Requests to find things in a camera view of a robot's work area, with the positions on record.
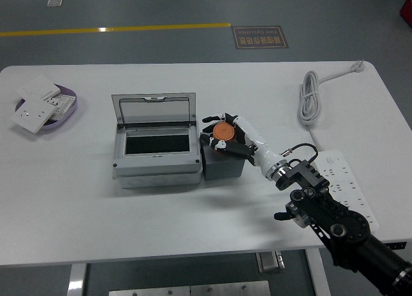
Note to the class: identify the purple tray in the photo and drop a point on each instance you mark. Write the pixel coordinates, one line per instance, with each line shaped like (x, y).
(66, 118)

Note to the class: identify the white table leg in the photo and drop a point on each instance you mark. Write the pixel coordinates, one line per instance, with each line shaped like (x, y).
(317, 270)
(76, 280)

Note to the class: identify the white wall socket panel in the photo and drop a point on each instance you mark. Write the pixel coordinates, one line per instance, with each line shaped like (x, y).
(32, 114)

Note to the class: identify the grey box under table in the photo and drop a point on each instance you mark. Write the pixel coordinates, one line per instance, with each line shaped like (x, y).
(270, 262)

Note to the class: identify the metal table base plate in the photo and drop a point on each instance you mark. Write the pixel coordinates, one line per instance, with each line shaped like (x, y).
(190, 289)

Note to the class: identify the yellow floor tape line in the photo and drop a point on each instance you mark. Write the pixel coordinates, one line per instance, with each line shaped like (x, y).
(128, 28)

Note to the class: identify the small silver floor plate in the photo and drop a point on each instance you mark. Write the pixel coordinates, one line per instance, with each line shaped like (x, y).
(54, 2)

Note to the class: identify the brown floor sign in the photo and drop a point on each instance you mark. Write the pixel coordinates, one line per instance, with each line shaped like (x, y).
(260, 37)

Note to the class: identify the white power strip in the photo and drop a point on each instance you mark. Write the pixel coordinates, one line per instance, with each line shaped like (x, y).
(341, 170)

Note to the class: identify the grey box with clear lid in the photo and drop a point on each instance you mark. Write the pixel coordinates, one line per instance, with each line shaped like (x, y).
(154, 167)

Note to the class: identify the black table control panel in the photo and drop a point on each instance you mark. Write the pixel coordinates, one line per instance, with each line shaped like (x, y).
(396, 245)

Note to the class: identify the orange cylinder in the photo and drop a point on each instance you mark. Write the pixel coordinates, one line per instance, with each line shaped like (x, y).
(224, 132)

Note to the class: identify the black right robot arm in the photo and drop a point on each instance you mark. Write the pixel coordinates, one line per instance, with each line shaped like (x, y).
(322, 209)

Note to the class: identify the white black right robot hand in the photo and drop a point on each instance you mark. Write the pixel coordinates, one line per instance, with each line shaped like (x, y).
(257, 141)

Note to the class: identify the grey cube with round hole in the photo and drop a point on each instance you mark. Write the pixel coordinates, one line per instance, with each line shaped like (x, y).
(222, 169)

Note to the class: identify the white printed socket panel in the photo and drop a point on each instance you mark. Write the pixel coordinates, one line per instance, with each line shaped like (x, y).
(62, 103)

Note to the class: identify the red object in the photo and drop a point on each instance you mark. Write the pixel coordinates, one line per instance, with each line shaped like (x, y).
(407, 6)

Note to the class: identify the white plain switch panel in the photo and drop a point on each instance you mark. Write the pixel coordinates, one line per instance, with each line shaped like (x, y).
(37, 87)

